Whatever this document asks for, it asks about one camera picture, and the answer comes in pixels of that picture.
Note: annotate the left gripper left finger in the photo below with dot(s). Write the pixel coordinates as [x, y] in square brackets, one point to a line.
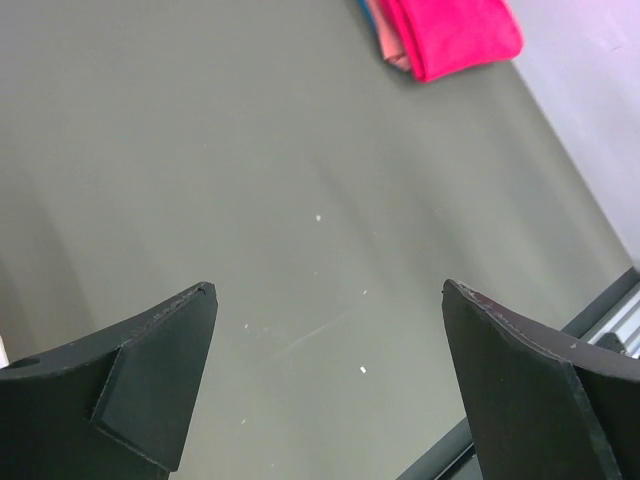
[115, 404]

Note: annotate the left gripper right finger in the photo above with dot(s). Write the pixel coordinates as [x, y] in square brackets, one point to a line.
[540, 403]

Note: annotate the magenta t shirt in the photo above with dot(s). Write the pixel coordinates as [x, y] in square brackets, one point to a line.
[443, 37]

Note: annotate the folded salmon pink t shirt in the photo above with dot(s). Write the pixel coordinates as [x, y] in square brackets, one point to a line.
[390, 45]

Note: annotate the aluminium frame rail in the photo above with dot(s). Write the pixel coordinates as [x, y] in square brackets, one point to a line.
[614, 312]

